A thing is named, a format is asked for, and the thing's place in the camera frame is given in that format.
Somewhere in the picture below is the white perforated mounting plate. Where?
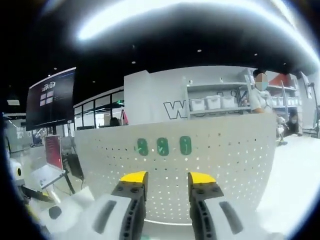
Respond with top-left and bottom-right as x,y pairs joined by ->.
74,113 -> 278,224

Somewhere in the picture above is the white storage box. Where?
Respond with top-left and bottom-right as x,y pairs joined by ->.
189,98 -> 206,111
205,96 -> 221,110
221,95 -> 236,109

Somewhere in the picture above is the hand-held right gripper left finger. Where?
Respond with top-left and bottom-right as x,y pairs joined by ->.
82,171 -> 149,240

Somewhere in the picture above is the grey storage shelf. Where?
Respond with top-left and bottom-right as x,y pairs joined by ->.
184,79 -> 254,121

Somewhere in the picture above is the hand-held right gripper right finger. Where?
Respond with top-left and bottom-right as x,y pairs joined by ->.
187,171 -> 286,240

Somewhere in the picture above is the black oval pad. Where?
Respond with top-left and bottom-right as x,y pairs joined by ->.
48,206 -> 63,219

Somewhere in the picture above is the large dark wall screen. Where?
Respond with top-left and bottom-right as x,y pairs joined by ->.
25,66 -> 77,132

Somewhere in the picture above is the red display panel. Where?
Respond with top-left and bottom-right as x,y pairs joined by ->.
44,134 -> 64,171

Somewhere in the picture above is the green hook assembly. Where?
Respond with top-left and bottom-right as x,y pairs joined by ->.
179,135 -> 193,156
155,137 -> 169,157
136,137 -> 149,157

